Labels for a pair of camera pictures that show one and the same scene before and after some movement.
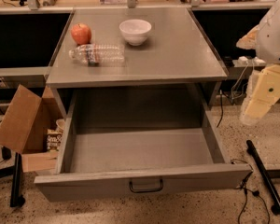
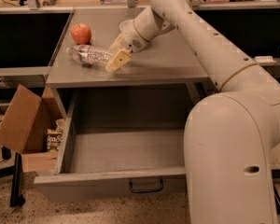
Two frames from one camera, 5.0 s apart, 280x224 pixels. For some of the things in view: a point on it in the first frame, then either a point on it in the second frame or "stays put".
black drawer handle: x=147 y=190 stays put
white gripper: x=274 y=36 → x=132 y=38
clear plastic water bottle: x=93 y=54 stays put
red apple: x=81 y=34 stays put
